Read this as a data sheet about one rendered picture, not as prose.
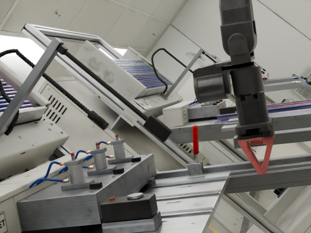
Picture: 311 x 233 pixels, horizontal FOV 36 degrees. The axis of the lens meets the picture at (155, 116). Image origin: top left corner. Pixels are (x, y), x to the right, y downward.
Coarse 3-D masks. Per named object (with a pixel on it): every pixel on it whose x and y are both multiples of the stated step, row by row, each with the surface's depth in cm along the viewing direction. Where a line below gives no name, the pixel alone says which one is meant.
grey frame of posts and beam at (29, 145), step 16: (16, 128) 102; (32, 128) 107; (48, 128) 112; (0, 144) 92; (16, 144) 96; (32, 144) 100; (48, 144) 106; (0, 160) 88; (16, 160) 96; (32, 160) 105; (48, 160) 116; (0, 176) 94
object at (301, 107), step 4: (304, 104) 127; (308, 104) 126; (272, 108) 130; (276, 108) 129; (280, 108) 128; (284, 108) 128; (288, 108) 128; (292, 108) 128; (296, 108) 127; (300, 108) 127; (304, 108) 127; (308, 108) 127; (268, 112) 129; (272, 112) 129; (220, 116) 133; (224, 116) 133; (228, 116) 133; (232, 116) 132
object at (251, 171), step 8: (272, 168) 92; (280, 168) 91; (288, 168) 91; (296, 168) 91; (304, 168) 90; (192, 176) 96; (200, 176) 95; (208, 176) 95; (216, 176) 95; (224, 176) 94; (232, 176) 94; (240, 176) 93; (160, 184) 98; (168, 184) 97
